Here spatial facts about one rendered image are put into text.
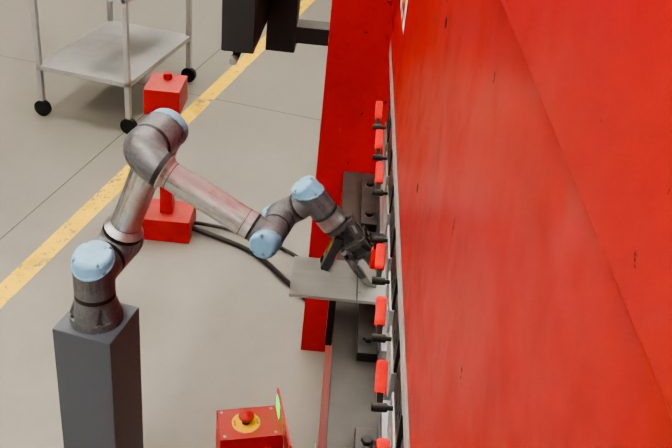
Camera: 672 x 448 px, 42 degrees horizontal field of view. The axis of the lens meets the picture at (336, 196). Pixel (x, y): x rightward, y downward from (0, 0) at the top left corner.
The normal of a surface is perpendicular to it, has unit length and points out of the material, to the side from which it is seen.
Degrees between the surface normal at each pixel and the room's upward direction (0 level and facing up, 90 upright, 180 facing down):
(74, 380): 90
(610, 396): 90
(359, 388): 0
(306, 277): 0
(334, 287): 0
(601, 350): 90
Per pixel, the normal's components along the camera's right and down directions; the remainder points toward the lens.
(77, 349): -0.26, 0.47
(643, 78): -1.00, -0.10
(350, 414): 0.09, -0.86
